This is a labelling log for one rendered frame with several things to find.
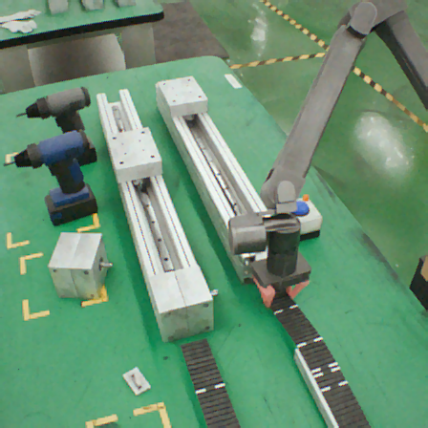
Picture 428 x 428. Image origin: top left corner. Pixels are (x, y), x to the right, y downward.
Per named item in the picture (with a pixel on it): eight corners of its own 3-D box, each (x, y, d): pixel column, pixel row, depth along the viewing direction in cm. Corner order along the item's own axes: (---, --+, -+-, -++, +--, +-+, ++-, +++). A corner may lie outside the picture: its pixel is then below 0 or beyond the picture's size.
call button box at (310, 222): (319, 237, 116) (323, 216, 112) (281, 246, 114) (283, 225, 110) (305, 215, 122) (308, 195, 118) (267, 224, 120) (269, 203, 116)
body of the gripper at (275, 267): (249, 269, 98) (250, 240, 94) (295, 255, 101) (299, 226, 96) (264, 291, 93) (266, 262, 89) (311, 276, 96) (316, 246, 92)
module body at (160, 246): (201, 296, 104) (199, 267, 98) (153, 308, 102) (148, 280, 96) (130, 112, 162) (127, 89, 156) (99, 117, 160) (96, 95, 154)
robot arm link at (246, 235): (294, 179, 87) (282, 183, 96) (227, 185, 86) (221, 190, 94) (303, 247, 87) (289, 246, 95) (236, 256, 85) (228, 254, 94)
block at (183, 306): (225, 327, 98) (225, 295, 92) (163, 343, 95) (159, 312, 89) (211, 293, 104) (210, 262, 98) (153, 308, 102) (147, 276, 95)
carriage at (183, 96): (208, 119, 145) (207, 98, 141) (171, 126, 143) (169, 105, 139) (193, 96, 157) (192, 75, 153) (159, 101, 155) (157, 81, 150)
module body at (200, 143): (286, 274, 108) (288, 246, 102) (242, 286, 106) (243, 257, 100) (186, 101, 166) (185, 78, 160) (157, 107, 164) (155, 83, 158)
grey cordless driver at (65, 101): (102, 160, 141) (90, 92, 127) (34, 181, 135) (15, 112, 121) (95, 147, 147) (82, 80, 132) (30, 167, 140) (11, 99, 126)
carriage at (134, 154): (163, 182, 123) (161, 160, 119) (119, 192, 121) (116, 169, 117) (150, 148, 135) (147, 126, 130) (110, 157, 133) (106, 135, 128)
